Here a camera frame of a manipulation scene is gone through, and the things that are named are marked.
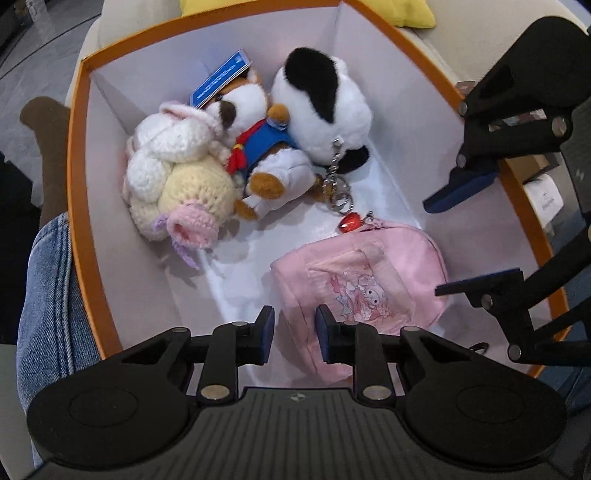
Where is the cream crochet plush toy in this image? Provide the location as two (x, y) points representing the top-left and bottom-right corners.
(121, 99), (237, 271)

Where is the blue paper tag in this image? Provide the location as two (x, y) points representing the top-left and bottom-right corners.
(189, 50), (254, 109)

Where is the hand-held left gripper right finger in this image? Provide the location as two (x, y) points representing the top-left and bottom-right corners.
(315, 305), (477, 406)

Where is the black white plush keychain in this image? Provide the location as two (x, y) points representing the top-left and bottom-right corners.
(270, 46), (374, 215)

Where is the orange storage box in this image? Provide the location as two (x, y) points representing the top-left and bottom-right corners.
(67, 0), (571, 384)

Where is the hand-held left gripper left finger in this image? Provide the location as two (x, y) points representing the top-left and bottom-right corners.
(117, 305), (276, 407)

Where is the red heart charm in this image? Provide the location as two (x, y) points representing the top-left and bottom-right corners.
(338, 211), (374, 234)

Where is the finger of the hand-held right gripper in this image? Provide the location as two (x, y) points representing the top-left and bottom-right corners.
(436, 226), (591, 367)
(424, 16), (591, 213)

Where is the pink printed pouch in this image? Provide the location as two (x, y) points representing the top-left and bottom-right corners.
(270, 220), (451, 381)

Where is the brown cardboard box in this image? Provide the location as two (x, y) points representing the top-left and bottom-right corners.
(505, 154), (561, 185)

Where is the person's denim-clad leg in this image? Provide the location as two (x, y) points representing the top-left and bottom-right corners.
(16, 212), (102, 467)

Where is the brown sock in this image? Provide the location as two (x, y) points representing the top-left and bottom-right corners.
(19, 96), (72, 222)

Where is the brown white dog plush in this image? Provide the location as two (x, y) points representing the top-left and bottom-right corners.
(203, 68), (324, 222)

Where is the yellow cushion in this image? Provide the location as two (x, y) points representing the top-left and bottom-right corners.
(179, 0), (437, 29)

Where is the small white box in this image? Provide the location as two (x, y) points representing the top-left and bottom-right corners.
(524, 173), (566, 236)

